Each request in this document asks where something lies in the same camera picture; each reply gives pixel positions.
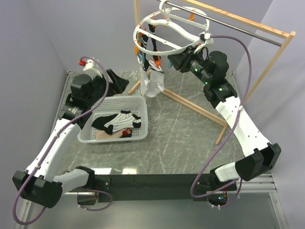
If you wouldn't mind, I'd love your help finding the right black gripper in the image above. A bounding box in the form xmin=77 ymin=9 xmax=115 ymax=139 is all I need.
xmin=168 ymin=46 xmax=212 ymax=85

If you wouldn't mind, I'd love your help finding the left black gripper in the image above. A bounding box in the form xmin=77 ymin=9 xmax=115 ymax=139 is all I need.
xmin=86 ymin=70 xmax=129 ymax=107

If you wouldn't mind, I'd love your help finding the round white clip hanger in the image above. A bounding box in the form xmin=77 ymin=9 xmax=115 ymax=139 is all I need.
xmin=132 ymin=0 xmax=210 ymax=56

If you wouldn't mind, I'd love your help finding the white black striped sock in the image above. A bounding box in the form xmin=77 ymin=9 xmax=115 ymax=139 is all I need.
xmin=103 ymin=111 xmax=142 ymax=134

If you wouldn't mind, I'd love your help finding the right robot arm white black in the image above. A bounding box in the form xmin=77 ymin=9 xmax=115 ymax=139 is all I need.
xmin=168 ymin=46 xmax=281 ymax=190

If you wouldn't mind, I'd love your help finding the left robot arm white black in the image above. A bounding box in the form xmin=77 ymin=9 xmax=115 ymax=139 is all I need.
xmin=12 ymin=69 xmax=129 ymax=208

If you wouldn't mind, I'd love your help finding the orange clip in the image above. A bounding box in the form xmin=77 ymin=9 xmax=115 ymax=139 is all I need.
xmin=153 ymin=56 xmax=162 ymax=71

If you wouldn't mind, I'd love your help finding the white plastic basket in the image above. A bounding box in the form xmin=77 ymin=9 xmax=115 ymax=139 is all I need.
xmin=78 ymin=95 xmax=148 ymax=143

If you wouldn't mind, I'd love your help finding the pink sock with red pattern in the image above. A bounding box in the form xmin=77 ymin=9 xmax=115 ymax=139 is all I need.
xmin=95 ymin=128 xmax=132 ymax=140

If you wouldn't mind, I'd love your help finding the metal hanging rod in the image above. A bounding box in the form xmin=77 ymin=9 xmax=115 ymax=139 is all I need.
xmin=165 ymin=0 xmax=282 ymax=47

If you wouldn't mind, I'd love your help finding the black base beam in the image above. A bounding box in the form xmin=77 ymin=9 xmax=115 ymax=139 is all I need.
xmin=63 ymin=173 xmax=239 ymax=203

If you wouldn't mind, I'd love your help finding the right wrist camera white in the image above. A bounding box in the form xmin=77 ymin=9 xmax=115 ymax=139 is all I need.
xmin=199 ymin=31 xmax=214 ymax=46

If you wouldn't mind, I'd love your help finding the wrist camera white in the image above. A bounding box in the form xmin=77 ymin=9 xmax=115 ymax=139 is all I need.
xmin=199 ymin=31 xmax=214 ymax=46
xmin=79 ymin=59 xmax=102 ymax=78

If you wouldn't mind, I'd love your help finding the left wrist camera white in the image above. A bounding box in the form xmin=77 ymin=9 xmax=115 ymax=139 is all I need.
xmin=79 ymin=59 xmax=102 ymax=78

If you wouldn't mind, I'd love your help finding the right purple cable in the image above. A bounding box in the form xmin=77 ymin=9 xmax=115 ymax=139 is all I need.
xmin=190 ymin=35 xmax=252 ymax=209

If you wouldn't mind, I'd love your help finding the purple cable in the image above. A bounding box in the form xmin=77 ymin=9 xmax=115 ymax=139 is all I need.
xmin=190 ymin=35 xmax=252 ymax=209
xmin=11 ymin=56 xmax=113 ymax=225

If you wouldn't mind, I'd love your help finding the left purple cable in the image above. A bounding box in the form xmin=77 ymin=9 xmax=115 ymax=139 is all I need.
xmin=11 ymin=56 xmax=113 ymax=225

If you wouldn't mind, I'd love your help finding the wooden drying rack frame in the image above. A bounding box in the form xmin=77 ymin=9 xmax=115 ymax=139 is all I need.
xmin=127 ymin=0 xmax=296 ymax=145

